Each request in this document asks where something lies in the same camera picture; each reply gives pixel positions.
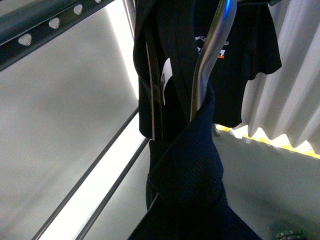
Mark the black t-shirt with chinese logo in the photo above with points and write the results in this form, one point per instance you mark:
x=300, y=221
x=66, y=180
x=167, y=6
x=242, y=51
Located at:
x=185, y=194

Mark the metal clothes hanger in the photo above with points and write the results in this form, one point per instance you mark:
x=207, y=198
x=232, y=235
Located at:
x=217, y=35

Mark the grey metal clothes rack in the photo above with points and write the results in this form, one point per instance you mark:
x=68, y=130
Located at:
x=108, y=201

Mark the white roller blind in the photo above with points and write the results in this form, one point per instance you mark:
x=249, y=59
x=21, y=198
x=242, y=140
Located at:
x=59, y=107

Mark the white pleated curtain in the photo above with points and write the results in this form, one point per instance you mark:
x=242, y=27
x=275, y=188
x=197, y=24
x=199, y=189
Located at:
x=287, y=102

